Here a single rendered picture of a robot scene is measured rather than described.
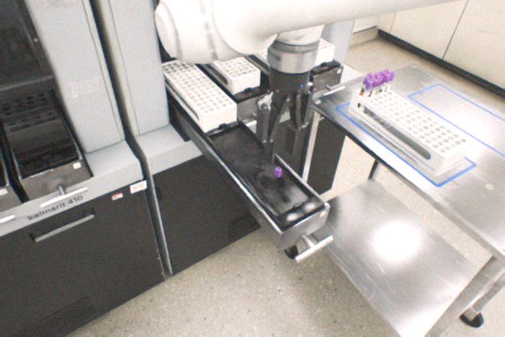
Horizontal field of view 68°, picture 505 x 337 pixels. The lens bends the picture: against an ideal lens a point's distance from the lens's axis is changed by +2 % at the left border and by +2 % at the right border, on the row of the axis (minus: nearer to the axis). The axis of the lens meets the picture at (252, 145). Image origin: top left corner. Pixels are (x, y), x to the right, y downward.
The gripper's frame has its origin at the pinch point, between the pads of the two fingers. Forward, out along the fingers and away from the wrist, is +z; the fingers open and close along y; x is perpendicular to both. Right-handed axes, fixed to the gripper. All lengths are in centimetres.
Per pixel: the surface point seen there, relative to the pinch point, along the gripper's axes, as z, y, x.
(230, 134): 9.1, 1.8, -18.2
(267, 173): 9.1, 1.7, -1.5
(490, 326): 89, -73, 49
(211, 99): 3.3, 2.4, -27.4
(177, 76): 3.0, 5.2, -42.2
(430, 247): 61, -59, 21
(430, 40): 72, -226, -97
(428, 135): 1.8, -33.8, 13.9
